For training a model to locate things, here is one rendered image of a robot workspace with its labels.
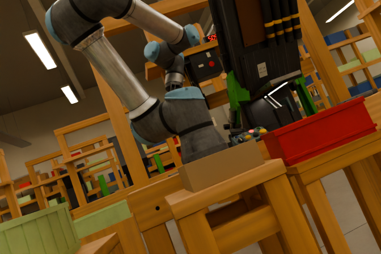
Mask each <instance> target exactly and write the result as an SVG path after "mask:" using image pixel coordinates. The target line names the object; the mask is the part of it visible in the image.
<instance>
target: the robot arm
mask: <svg viewBox="0 0 381 254"><path fill-rule="evenodd" d="M108 16H111V17H113V18H115V19H124V20H126V21H127V22H129V23H131V24H134V25H135V26H137V27H139V28H141V29H143V30H145V31H147V32H148V33H150V34H152V35H154V36H156V37H158V38H160V39H162V40H163V41H162V42H161V43H158V42H156V41H151V42H149V43H148V44H147V45H146V46H145V49H144V55H145V57H146V58H147V59H148V60H150V61H151V62H152V63H154V64H156V65H158V66H159V67H161V68H162V69H164V70H165V71H166V78H165V86H166V91H168V93H166V94H165V95H164V97H165V98H164V99H165V101H164V102H162V103H161V102H160V100H159V99H158V98H157V97H156V96H151V95H149V93H148V92H147V91H146V90H145V88H144V87H143V85H142V84H141V83H140V81H139V80H138V79H137V78H136V76H135V75H134V74H133V72H132V71H131V70H130V69H129V67H128V66H127V64H126V63H125V62H124V60H123V59H122V58H121V57H120V55H119V54H118V53H117V52H116V50H115V49H114V47H113V46H112V45H111V43H110V42H109V41H108V40H107V38H106V37H105V36H104V26H103V25H102V24H101V22H100V21H101V20H102V19H103V18H105V17H108ZM45 24H46V27H47V29H48V31H49V33H50V35H51V36H52V37H53V38H54V39H55V40H56V41H57V42H61V44H63V45H70V46H71V47H72V48H73V49H74V50H80V51H81V52H82V53H83V54H84V55H85V57H86V58H87V59H88V60H89V62H90V63H91V64H92V66H93V67H94V68H95V69H96V70H97V72H98V73H99V74H100V75H101V77H102V78H103V79H104V80H105V81H106V83H107V84H108V85H109V87H110V88H111V89H112V90H113V92H114V93H115V94H116V95H117V97H118V98H119V99H120V100H121V101H122V103H123V104H124V106H126V108H127V109H128V110H129V119H130V120H131V122H130V128H131V129H132V134H133V135H134V137H135V138H136V139H137V140H138V141H139V142H140V143H142V144H144V145H154V144H156V143H161V142H163V141H164V140H166V139H168V138H170V137H172V138H173V137H174V136H175V135H177V134H178V135H179V138H180V142H181V161H182V163H183V165H185V164H187V163H188V162H193V161H195V160H198V159H201V158H204V157H206V156H209V155H211V154H215V153H217V152H220V151H222V150H225V149H228V148H229V147H228V144H227V142H226V141H225V140H224V138H223V137H222V136H221V135H220V133H219V132H218V131H217V130H216V128H215V126H214V123H213V120H212V118H211V115H210V113H209V110H208V108H207V105H206V103H205V100H204V99H205V98H204V97H203V95H202V93H201V90H200V89H199V88H198V87H194V86H190V87H183V83H184V82H185V80H183V79H184V55H183V53H182V52H183V51H185V50H187V49H188V48H190V47H192V46H193V45H194V44H196V43H197V42H199V40H200V35H199V32H198V30H197V29H196V28H195V26H194V25H192V24H188V25H187V26H185V27H182V26H181V25H179V24H177V23H176V22H174V21H173V20H171V19H169V18H168V17H166V16H164V15H163V14H161V13H160V12H158V11H157V10H155V9H153V8H152V7H150V6H149V5H147V4H145V3H144V2H142V1H140V0H58V1H56V2H54V3H53V4H52V5H51V7H50V9H49V10H48V11H47V12H46V15H45Z"/></svg>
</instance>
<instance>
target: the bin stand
mask: <svg viewBox="0 0 381 254"><path fill-rule="evenodd" d="M372 155H373V157H374V159H375V161H376V163H377V165H378V167H379V169H380V171H381V129H377V131H376V132H373V133H371V134H369V135H366V136H364V137H361V138H359V139H357V140H354V141H351V142H349V143H346V144H344V145H342V146H339V147H337V148H335V149H332V150H329V151H327V152H324V153H322V154H320V155H317V156H315V157H312V158H310V159H307V160H305V161H302V162H300V163H297V164H295V165H293V166H290V167H289V166H285V167H286V169H287V172H286V173H285V174H286V176H287V178H288V180H289V183H290V185H291V187H292V190H293V192H294V194H295V197H296V199H297V201H298V204H299V206H300V208H301V211H302V213H303V215H304V218H305V220H306V222H307V224H308V227H309V229H310V231H311V234H312V236H313V238H314V241H315V243H316V245H317V248H318V250H319V252H320V254H323V253H322V251H321V248H320V246H319V243H318V241H317V239H316V236H315V234H314V232H313V230H312V227H311V225H310V223H309V221H308V218H307V216H306V214H305V212H304V209H303V206H302V204H301V202H300V200H299V197H298V195H297V193H296V191H295V188H294V186H293V184H292V182H291V179H289V178H290V177H292V176H295V179H296V181H297V183H298V186H299V189H300V191H301V193H302V195H303V198H304V200H305V202H306V204H307V207H308V209H309V211H310V214H311V216H312V219H313V220H314V223H315V225H316V228H317V230H318V232H319V234H320V237H321V239H322V241H323V243H324V246H325V249H326V250H327V252H328V254H352V253H351V250H350V248H349V246H348V244H347V242H346V239H345V237H344V235H343V233H342V231H341V228H340V226H339V223H338V221H337V219H336V217H335V214H334V212H333V210H332V208H331V206H330V204H329V201H328V199H327V197H326V195H325V192H324V190H323V187H322V186H321V183H320V181H319V179H321V178H322V177H324V176H327V175H329V174H331V173H334V172H336V171H338V170H340V169H343V170H344V172H345V175H346V177H347V179H348V182H349V184H350V186H351V188H352V190H353V192H354V194H355V197H356V199H357V201H358V203H359V205H360V207H361V210H362V212H363V214H364V216H365V218H366V220H367V223H368V225H369V227H370V229H371V232H372V234H373V236H374V238H375V240H376V242H377V245H378V247H379V249H380V251H381V206H380V204H379V201H378V199H377V197H376V195H375V193H374V191H373V189H372V187H371V185H370V182H369V180H368V178H367V176H366V174H365V172H364V170H363V168H362V165H361V163H360V160H362V159H364V158H367V157H369V156H372Z"/></svg>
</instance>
